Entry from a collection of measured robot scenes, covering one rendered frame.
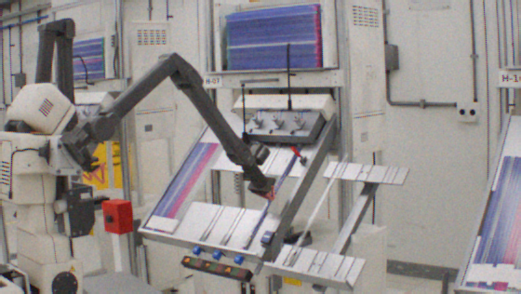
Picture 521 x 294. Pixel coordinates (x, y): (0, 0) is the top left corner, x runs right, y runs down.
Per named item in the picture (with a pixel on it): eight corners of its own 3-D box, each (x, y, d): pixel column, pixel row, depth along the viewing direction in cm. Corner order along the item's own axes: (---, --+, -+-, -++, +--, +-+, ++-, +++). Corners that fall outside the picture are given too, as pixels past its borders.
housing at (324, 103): (336, 131, 266) (323, 108, 257) (247, 127, 297) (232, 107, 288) (343, 117, 270) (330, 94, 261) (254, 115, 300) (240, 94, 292)
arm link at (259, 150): (226, 155, 234) (242, 156, 228) (242, 132, 239) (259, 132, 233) (244, 177, 241) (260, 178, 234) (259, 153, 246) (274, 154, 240)
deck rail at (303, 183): (268, 266, 231) (260, 257, 227) (264, 265, 232) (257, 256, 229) (342, 123, 266) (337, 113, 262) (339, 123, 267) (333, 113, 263)
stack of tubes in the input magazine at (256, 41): (319, 67, 257) (315, 3, 253) (226, 71, 289) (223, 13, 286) (335, 67, 266) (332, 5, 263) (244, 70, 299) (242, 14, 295)
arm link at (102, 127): (165, 46, 214) (182, 43, 206) (183, 78, 220) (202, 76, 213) (73, 126, 190) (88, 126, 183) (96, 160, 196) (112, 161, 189)
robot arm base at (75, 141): (48, 141, 184) (67, 143, 176) (65, 123, 188) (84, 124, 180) (64, 161, 189) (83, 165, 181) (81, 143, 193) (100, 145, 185)
